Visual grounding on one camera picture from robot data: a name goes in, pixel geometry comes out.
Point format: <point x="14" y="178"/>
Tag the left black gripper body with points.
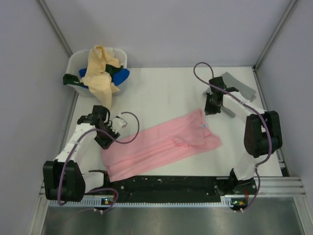
<point x="103" y="139"/>

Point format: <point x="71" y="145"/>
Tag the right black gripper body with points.
<point x="210" y="107"/>

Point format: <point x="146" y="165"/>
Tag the pink t shirt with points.
<point x="160" y="145"/>

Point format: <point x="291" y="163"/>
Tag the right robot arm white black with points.
<point x="262" y="136"/>

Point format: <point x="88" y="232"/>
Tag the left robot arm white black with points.
<point x="71" y="174"/>

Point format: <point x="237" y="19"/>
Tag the folded grey t shirt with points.
<point x="230" y="81"/>

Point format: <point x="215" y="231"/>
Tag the yellow t shirt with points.
<point x="97" y="79"/>

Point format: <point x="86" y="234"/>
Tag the blue t shirt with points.
<point x="118" y="78"/>

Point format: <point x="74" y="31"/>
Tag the dark green t shirt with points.
<point x="69" y="79"/>

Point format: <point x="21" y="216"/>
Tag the white plastic basket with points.
<point x="79" y="60"/>

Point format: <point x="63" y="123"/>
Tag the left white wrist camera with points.
<point x="118" y="123"/>

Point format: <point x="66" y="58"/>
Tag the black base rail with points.
<point x="175" y="189"/>

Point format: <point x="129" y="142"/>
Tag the aluminium frame bar front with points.
<point x="271" y="186"/>

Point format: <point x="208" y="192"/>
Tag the slotted grey cable duct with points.
<point x="105" y="203"/>

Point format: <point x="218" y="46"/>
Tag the right aluminium corner post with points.
<point x="292" y="5"/>

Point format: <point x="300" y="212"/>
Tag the aluminium corner post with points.
<point x="54" y="26"/>
<point x="292" y="5"/>

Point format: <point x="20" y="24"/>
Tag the left aluminium corner post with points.
<point x="54" y="26"/>

